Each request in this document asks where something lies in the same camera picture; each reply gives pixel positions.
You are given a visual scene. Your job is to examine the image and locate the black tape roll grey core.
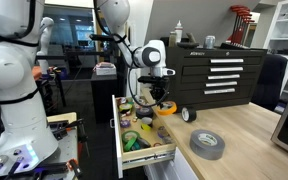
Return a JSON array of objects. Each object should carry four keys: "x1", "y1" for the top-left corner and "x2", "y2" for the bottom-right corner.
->
[{"x1": 136, "y1": 136, "x2": 151, "y2": 150}]

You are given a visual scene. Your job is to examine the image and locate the yellow-green tape roll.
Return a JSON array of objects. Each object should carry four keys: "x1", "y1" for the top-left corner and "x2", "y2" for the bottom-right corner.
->
[{"x1": 118, "y1": 102, "x2": 134, "y2": 114}]

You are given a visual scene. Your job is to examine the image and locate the blue tape roll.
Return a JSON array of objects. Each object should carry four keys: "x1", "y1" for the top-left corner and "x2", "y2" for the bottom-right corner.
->
[{"x1": 156, "y1": 125, "x2": 171, "y2": 140}]

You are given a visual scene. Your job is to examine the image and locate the silver metal can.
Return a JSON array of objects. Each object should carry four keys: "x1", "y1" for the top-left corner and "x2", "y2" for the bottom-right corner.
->
[{"x1": 202, "y1": 35, "x2": 217, "y2": 50}]

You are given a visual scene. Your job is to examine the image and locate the black metal tool chest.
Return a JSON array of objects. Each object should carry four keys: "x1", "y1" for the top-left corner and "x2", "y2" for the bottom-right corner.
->
[{"x1": 160, "y1": 44, "x2": 268, "y2": 114}]

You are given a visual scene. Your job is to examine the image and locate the small black tape roll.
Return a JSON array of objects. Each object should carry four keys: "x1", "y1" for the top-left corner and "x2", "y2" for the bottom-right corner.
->
[{"x1": 180, "y1": 106, "x2": 198, "y2": 123}]

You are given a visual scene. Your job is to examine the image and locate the black hand tool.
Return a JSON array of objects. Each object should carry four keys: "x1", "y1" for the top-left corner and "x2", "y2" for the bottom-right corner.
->
[{"x1": 176, "y1": 32, "x2": 200, "y2": 50}]

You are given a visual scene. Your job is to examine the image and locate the white squeeze bottle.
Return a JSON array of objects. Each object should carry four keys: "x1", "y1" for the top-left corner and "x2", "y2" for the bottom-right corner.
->
[{"x1": 174, "y1": 20, "x2": 184, "y2": 44}]

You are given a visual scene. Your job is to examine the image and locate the clear tape roll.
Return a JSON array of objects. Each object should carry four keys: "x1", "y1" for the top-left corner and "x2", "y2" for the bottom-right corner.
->
[{"x1": 161, "y1": 134, "x2": 175, "y2": 146}]

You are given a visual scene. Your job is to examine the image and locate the large black tape roll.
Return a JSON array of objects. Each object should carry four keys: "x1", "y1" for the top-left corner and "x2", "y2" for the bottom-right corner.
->
[{"x1": 135, "y1": 105, "x2": 155, "y2": 120}]

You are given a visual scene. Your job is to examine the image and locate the small grey bottle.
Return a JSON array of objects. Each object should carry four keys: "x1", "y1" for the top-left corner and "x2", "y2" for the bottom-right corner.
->
[{"x1": 168, "y1": 31, "x2": 178, "y2": 48}]

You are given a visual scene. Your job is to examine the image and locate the pink and white box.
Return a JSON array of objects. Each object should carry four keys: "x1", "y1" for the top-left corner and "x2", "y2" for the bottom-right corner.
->
[{"x1": 94, "y1": 61, "x2": 118, "y2": 77}]

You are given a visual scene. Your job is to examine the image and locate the white glass-door cabinet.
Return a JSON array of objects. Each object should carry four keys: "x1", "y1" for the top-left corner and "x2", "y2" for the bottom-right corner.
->
[{"x1": 263, "y1": 0, "x2": 288, "y2": 101}]

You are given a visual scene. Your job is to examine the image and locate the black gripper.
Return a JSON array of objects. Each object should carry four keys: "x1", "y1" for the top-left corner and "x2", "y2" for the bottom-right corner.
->
[{"x1": 137, "y1": 75, "x2": 171, "y2": 107}]

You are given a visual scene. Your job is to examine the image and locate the white-fronted wooden drawer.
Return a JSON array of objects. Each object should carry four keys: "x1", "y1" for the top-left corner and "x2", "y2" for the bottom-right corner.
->
[{"x1": 109, "y1": 94, "x2": 178, "y2": 180}]

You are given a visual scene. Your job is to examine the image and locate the grey duct tape roll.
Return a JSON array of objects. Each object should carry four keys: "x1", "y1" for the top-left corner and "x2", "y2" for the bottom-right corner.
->
[{"x1": 189, "y1": 129, "x2": 226, "y2": 161}]

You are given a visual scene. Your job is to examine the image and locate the purple tape roll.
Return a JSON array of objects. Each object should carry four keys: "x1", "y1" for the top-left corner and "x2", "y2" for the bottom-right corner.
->
[{"x1": 119, "y1": 118, "x2": 132, "y2": 129}]

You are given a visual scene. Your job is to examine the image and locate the black pedestal cabinet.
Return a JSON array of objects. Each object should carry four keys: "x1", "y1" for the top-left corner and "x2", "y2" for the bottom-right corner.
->
[{"x1": 90, "y1": 71, "x2": 126, "y2": 125}]

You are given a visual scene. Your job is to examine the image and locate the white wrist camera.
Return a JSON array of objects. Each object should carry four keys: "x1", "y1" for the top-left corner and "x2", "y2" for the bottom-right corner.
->
[{"x1": 161, "y1": 67, "x2": 177, "y2": 77}]

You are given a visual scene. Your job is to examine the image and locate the orange masking tape roll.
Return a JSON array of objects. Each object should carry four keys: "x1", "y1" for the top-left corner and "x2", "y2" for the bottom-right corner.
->
[{"x1": 155, "y1": 100, "x2": 178, "y2": 117}]

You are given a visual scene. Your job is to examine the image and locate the black office chair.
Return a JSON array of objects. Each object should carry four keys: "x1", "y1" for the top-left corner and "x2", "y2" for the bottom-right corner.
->
[{"x1": 250, "y1": 53, "x2": 288, "y2": 112}]

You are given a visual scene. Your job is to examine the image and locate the yellow and black tape roll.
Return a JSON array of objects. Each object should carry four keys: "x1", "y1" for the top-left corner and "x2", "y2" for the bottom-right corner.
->
[{"x1": 140, "y1": 116, "x2": 154, "y2": 132}]

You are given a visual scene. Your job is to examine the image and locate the red T-handle hex key set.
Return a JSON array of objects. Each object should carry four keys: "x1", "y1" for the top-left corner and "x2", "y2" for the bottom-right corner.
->
[{"x1": 228, "y1": 4, "x2": 256, "y2": 46}]

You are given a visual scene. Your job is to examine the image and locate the black clamp bars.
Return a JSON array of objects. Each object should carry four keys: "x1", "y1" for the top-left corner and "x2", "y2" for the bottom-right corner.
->
[{"x1": 48, "y1": 118, "x2": 86, "y2": 142}]

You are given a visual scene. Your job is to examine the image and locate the green tape roll white core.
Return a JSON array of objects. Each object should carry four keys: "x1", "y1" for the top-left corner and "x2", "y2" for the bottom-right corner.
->
[{"x1": 123, "y1": 136, "x2": 139, "y2": 153}]

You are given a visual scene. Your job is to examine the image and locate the perforated metal robot table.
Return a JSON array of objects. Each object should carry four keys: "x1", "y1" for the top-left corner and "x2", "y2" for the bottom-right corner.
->
[{"x1": 0, "y1": 111, "x2": 86, "y2": 180}]

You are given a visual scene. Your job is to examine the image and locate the wide flat green tape ring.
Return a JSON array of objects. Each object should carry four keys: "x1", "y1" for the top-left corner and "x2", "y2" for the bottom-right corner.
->
[{"x1": 121, "y1": 129, "x2": 141, "y2": 145}]

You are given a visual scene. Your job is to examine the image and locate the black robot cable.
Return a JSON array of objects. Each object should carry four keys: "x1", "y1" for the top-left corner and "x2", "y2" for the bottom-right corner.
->
[{"x1": 126, "y1": 33, "x2": 172, "y2": 108}]

